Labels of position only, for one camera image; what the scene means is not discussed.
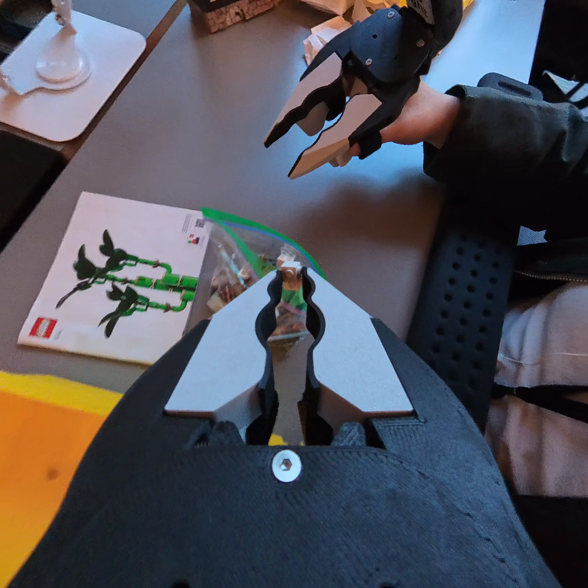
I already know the toy instruction booklet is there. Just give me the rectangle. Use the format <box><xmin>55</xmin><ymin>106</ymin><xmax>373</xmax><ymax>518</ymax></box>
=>
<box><xmin>17</xmin><ymin>191</ymin><xmax>211</xmax><ymax>366</ymax></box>

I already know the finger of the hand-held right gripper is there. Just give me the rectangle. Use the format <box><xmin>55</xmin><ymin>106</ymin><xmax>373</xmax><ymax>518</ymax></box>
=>
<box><xmin>264</xmin><ymin>51</ymin><xmax>347</xmax><ymax>149</ymax></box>
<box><xmin>288</xmin><ymin>94</ymin><xmax>384</xmax><ymax>181</ymax></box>

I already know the person's right hand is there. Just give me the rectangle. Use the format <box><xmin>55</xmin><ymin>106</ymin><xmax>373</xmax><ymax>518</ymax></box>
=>
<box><xmin>380</xmin><ymin>82</ymin><xmax>462</xmax><ymax>145</ymax></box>

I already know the crumpled white paper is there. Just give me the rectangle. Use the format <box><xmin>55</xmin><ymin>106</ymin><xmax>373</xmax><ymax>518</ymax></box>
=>
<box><xmin>303</xmin><ymin>0</ymin><xmax>384</xmax><ymax>65</ymax></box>

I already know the clear zip bag green seal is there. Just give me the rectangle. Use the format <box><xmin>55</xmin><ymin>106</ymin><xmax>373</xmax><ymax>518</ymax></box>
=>
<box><xmin>184</xmin><ymin>207</ymin><xmax>328</xmax><ymax>346</ymax></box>

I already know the person's pale garment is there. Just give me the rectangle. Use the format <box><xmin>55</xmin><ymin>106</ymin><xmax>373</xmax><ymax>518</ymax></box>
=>
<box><xmin>486</xmin><ymin>280</ymin><xmax>588</xmax><ymax>498</ymax></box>

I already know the white folding stand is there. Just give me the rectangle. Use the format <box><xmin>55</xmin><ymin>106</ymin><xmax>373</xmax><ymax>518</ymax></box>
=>
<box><xmin>0</xmin><ymin>0</ymin><xmax>147</xmax><ymax>143</ymax></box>

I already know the black perforated chair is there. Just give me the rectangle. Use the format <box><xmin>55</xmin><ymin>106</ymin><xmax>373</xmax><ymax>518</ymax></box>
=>
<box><xmin>406</xmin><ymin>225</ymin><xmax>520</xmax><ymax>432</ymax></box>

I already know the small tan toy brick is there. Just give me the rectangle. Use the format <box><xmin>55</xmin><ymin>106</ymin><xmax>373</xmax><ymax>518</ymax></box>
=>
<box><xmin>278</xmin><ymin>259</ymin><xmax>306</xmax><ymax>290</ymax></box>

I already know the grey desk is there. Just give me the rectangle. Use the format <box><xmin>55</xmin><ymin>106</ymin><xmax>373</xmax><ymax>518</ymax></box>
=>
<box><xmin>0</xmin><ymin>0</ymin><xmax>547</xmax><ymax>396</ymax></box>

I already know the person's dark jacket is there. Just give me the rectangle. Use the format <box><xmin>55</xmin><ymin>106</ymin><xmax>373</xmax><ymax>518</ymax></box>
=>
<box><xmin>512</xmin><ymin>220</ymin><xmax>588</xmax><ymax>295</ymax></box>

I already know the pile of mixed toy bricks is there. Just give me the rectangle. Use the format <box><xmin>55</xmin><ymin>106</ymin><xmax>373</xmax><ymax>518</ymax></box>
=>
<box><xmin>209</xmin><ymin>243</ymin><xmax>309</xmax><ymax>343</ymax></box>

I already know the person's right forearm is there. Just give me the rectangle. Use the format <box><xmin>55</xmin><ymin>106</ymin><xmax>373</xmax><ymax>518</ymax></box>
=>
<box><xmin>423</xmin><ymin>73</ymin><xmax>588</xmax><ymax>239</ymax></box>

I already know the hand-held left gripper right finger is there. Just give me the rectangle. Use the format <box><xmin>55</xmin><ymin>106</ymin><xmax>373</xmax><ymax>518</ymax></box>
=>
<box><xmin>298</xmin><ymin>269</ymin><xmax>414</xmax><ymax>445</ymax></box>

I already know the yellow plastic bin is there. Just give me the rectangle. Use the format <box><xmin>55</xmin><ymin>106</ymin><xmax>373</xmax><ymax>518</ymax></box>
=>
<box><xmin>0</xmin><ymin>371</ymin><xmax>288</xmax><ymax>588</ymax></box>

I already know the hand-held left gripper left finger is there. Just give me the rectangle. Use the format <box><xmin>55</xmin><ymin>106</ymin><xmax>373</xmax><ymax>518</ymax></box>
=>
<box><xmin>164</xmin><ymin>270</ymin><xmax>282</xmax><ymax>445</ymax></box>

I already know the black toy set box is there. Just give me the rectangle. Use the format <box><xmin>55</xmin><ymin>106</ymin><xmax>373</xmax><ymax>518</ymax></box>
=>
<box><xmin>190</xmin><ymin>0</ymin><xmax>282</xmax><ymax>34</ymax></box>

